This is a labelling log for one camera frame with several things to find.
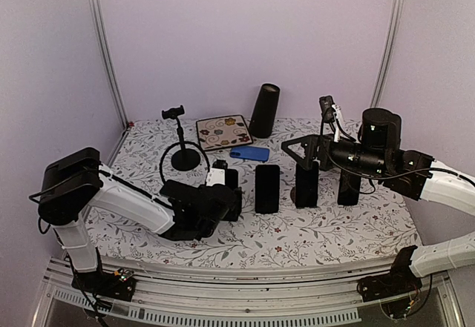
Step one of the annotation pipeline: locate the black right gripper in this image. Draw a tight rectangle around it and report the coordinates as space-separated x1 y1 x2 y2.
281 133 387 178

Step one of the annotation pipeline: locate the blue edged black phone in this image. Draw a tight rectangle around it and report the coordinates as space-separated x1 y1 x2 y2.
295 162 319 208

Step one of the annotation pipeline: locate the small black phone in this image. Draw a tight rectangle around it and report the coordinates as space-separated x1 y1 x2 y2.
225 168 239 190

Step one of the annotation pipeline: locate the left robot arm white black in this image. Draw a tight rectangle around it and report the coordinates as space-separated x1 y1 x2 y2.
28 147 242 293

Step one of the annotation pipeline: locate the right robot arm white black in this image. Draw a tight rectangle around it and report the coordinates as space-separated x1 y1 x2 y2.
281 108 474 294

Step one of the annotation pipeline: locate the teal cased dark phone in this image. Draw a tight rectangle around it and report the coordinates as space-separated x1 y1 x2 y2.
160 179 200 204

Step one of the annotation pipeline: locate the black tall phone holder stand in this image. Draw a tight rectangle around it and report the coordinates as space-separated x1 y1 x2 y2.
160 105 200 172

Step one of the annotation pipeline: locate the blue phone face down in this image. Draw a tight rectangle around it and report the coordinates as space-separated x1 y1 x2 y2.
230 146 270 162

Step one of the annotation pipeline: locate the brown round wooden coaster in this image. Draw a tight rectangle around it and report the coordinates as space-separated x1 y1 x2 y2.
290 188 296 202

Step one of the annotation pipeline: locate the black cylindrical speaker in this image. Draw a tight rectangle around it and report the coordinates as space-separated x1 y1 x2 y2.
249 83 281 139

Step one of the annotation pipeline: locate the floral square ceramic plate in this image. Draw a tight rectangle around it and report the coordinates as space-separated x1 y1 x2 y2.
195 114 254 152

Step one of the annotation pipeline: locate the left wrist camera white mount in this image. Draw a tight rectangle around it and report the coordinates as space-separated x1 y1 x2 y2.
206 159 228 186

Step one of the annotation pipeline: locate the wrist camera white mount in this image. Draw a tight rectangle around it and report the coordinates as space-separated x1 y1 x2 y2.
319 95 343 142
206 159 228 186

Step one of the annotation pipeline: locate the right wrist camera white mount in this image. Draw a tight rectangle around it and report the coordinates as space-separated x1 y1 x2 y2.
319 95 343 142

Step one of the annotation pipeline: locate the black braided left cable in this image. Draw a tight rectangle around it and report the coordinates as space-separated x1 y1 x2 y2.
158 140 212 185

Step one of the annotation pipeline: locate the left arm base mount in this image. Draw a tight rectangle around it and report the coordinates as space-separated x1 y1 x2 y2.
71 266 137 302

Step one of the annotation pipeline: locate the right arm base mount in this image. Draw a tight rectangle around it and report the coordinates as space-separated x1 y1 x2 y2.
356 245 422 302

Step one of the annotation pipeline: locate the right aluminium frame post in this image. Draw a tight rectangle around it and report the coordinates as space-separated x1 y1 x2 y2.
370 0 404 108

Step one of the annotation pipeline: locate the aluminium frame post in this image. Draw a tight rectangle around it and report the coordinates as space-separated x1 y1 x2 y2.
370 0 404 108
88 0 128 130

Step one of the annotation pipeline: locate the left aluminium frame post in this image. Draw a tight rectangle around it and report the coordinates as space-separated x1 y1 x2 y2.
88 0 128 130

